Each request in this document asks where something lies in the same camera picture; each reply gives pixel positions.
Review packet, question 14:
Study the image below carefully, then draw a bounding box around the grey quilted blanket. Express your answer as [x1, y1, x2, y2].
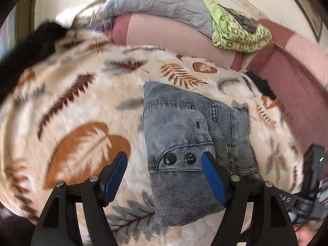
[99, 0, 216, 38]

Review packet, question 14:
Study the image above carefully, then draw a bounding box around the pink sofa backrest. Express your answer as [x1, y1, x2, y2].
[246, 18, 328, 157]

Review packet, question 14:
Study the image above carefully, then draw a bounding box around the black cloth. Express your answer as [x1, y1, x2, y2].
[246, 71, 278, 100]

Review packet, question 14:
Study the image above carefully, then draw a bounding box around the purple patterned cloth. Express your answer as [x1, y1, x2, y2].
[91, 18, 114, 36]

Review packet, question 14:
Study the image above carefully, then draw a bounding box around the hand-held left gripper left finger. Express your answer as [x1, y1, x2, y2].
[30, 152, 128, 246]

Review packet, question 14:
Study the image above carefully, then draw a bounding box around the green patterned folded blanket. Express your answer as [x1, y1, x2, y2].
[200, 0, 272, 54]

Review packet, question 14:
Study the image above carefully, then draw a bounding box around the grey denim garment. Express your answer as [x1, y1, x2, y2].
[142, 81, 263, 226]

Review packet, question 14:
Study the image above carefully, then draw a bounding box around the cream leaf-print blanket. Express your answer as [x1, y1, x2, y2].
[0, 28, 308, 246]

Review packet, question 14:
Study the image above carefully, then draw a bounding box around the pink bolster cushion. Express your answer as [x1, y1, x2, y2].
[111, 13, 274, 71]

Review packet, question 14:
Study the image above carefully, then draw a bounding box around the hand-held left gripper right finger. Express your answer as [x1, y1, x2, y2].
[200, 151, 299, 246]

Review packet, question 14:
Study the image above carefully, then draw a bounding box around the white cloth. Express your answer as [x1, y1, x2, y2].
[56, 0, 108, 28]

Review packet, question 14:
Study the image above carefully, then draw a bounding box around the dark fuzzy cloth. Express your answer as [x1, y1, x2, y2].
[0, 22, 67, 103]

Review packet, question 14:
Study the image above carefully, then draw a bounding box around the dark grey small cloth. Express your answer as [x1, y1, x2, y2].
[223, 7, 257, 32]

